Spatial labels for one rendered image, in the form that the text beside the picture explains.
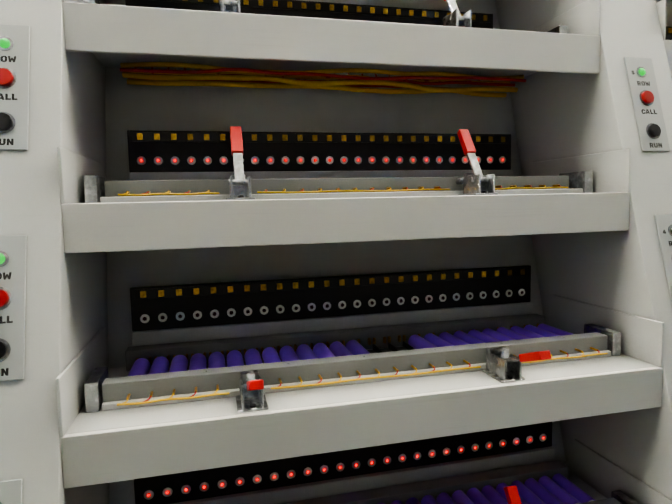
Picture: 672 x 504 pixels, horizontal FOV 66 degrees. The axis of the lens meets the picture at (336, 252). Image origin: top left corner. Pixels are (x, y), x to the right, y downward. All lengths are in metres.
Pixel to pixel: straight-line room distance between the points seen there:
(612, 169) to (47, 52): 0.63
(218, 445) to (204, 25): 0.41
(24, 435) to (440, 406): 0.37
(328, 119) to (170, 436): 0.48
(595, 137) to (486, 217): 0.22
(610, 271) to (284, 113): 0.48
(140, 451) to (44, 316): 0.14
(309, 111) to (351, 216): 0.28
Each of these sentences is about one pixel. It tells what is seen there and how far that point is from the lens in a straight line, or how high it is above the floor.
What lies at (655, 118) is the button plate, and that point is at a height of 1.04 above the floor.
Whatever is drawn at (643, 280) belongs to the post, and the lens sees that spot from 0.69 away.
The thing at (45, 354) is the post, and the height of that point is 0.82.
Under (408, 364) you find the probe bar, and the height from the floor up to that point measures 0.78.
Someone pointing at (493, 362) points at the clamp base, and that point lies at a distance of 0.59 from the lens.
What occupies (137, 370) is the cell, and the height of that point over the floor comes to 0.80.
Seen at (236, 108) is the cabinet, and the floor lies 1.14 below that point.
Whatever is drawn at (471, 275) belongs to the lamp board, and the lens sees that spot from 0.74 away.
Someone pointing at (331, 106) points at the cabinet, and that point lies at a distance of 0.79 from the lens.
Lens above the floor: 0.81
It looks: 10 degrees up
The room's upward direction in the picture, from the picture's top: 5 degrees counter-clockwise
